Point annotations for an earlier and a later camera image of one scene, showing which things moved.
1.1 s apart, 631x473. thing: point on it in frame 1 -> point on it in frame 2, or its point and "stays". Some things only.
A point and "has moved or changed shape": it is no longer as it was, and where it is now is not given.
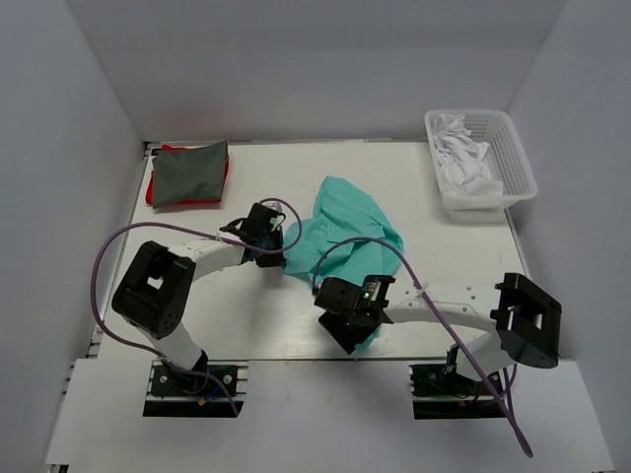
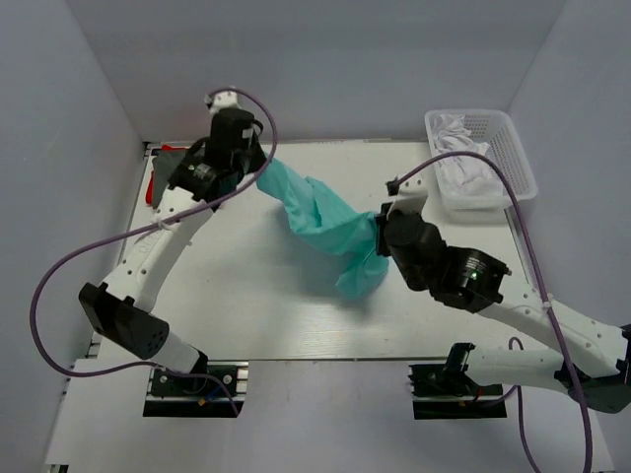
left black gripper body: (275, 237) -> (250, 159)
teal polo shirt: (347, 235) has moved or changed shape
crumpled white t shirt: (460, 158) stays
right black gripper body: (350, 315) -> (387, 210)
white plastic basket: (480, 163) stays
